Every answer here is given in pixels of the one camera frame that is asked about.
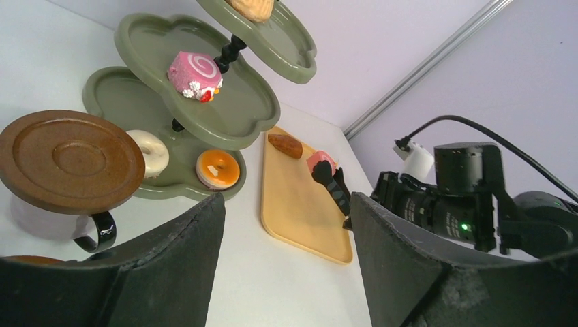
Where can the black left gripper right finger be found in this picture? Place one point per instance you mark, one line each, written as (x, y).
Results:
(415, 278)

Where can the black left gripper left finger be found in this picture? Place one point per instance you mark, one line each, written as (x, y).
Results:
(161, 278)

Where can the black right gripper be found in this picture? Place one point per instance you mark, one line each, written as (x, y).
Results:
(457, 217)

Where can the orange glazed donut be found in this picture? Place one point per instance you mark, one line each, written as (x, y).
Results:
(217, 169)

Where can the white glazed donut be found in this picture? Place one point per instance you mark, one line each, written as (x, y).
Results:
(155, 153)

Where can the yellow serving tray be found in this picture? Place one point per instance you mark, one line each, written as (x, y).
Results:
(298, 210)

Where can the pink swirl cake slice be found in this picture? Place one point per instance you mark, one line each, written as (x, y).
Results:
(319, 156)

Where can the brown croissant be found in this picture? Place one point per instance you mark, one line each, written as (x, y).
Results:
(287, 145)

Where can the green three-tier dessert stand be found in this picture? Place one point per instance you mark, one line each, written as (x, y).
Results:
(139, 95)

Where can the purple swirl cake slice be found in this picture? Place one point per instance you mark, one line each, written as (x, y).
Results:
(195, 76)

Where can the beige round cookie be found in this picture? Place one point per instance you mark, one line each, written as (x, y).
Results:
(253, 10)

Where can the brown saucer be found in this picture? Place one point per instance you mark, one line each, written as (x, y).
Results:
(33, 259)

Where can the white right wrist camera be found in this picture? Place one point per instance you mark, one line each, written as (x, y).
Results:
(417, 160)

